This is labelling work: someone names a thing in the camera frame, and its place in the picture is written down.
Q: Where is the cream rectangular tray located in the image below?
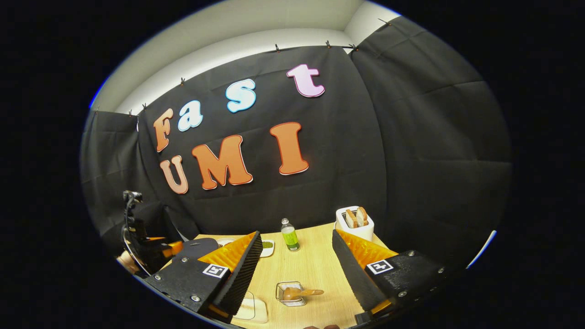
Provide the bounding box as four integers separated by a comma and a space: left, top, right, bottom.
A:
232, 291, 269, 324

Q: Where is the black and cream rice cooker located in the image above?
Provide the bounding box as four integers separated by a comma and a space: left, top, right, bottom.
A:
176, 238, 221, 265

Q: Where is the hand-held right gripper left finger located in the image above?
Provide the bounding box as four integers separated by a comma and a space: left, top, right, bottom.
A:
143, 231, 264, 319

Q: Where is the wooden spoon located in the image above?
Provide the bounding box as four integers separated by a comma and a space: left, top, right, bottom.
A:
283, 287, 325, 301

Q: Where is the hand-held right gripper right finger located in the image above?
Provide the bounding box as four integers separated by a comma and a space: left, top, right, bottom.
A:
332, 228, 451, 316

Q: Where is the white toaster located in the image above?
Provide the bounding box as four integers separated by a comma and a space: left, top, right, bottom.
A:
335, 206, 375, 242

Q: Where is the black backdrop cloth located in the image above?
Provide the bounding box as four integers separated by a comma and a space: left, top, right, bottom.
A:
80, 16, 511, 270

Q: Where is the green drink bottle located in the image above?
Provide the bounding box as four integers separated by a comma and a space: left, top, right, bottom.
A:
280, 218, 301, 251

